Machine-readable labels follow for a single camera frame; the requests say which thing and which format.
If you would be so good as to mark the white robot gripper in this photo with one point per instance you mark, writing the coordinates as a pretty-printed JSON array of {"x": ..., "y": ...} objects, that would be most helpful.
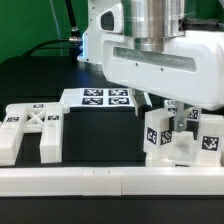
[{"x": 153, "y": 46}]

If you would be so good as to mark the white chair seat block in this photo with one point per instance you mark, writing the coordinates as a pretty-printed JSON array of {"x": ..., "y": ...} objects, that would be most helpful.
[{"x": 181, "y": 153}]

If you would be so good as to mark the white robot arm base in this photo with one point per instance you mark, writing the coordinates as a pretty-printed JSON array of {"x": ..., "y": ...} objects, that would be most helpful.
[{"x": 90, "y": 58}]

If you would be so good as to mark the white tagged cube left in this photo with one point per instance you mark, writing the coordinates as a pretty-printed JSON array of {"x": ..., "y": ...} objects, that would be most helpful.
[{"x": 170, "y": 106}]

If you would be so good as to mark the white tagged cube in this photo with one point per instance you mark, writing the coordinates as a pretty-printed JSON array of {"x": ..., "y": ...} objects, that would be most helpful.
[
  {"x": 194, "y": 115},
  {"x": 170, "y": 106}
]

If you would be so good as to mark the white tagged cube right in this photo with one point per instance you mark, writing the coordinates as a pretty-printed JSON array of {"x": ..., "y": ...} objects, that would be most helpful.
[{"x": 194, "y": 115}]

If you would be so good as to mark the white tag sheet plate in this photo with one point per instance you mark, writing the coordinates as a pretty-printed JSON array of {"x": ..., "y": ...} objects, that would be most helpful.
[{"x": 97, "y": 97}]

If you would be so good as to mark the white front rail barrier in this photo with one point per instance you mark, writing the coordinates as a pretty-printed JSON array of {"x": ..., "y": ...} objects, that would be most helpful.
[{"x": 111, "y": 181}]

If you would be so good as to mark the white chair back frame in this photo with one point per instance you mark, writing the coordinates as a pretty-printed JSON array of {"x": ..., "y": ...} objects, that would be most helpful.
[{"x": 44, "y": 118}]

